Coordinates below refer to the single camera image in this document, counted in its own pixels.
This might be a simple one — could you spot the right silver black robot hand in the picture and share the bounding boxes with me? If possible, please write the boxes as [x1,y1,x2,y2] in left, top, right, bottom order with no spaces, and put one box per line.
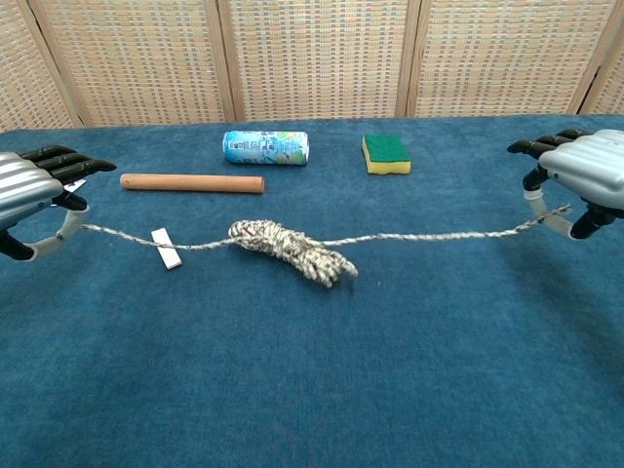
[506,128,624,241]

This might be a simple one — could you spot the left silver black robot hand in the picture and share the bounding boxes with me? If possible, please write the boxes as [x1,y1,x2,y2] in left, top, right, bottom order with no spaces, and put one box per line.
[0,144,118,261]

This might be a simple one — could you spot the speckled beige rope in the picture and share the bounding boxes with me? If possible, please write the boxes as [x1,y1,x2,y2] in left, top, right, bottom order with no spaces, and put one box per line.
[80,202,574,290]

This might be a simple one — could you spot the small white rectangular block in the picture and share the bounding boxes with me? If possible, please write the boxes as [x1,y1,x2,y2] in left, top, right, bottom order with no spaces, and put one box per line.
[150,228,183,271]

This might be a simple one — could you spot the brown wooden round stick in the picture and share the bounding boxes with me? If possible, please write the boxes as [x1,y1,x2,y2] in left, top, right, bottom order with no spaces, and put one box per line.
[119,173,266,196]

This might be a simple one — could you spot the green yellow sponge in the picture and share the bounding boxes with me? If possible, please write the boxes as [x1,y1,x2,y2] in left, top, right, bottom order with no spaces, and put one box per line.
[361,133,412,176]

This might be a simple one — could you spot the blue printed beverage can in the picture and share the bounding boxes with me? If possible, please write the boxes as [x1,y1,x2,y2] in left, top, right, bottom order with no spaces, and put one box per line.
[221,130,311,168]

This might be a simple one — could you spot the woven bamboo folding screen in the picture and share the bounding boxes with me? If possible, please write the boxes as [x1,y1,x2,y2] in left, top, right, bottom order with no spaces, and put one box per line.
[0,0,624,134]

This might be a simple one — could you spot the blue carpet table cover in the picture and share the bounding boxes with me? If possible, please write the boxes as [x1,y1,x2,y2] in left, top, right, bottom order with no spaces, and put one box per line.
[0,113,624,468]

